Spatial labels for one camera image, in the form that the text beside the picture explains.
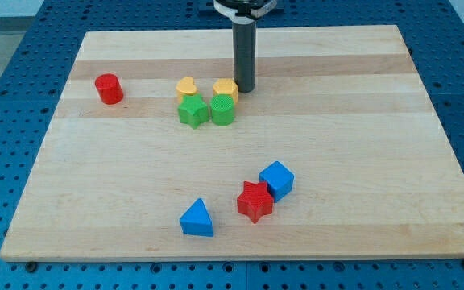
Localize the green star block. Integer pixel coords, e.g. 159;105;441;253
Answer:
177;94;210;129

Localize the blue cube block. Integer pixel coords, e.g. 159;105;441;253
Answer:
259;161;295;203

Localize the red star block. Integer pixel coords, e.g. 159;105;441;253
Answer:
237;181;274;224

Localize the blue triangle block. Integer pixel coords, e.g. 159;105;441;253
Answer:
179;198;213;237

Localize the green cylinder block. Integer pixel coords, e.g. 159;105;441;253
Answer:
210;94;235;126

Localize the yellow hexagon block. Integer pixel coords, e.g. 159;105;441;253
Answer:
213;78;238;105

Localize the yellow heart block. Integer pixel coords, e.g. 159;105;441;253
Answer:
176;76;198;103

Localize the light wooden board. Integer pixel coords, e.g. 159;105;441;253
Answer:
0;25;464;262

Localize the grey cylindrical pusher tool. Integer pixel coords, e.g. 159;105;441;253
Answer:
232;17;256;93

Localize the red cylinder block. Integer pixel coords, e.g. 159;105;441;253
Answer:
94;73;124;105

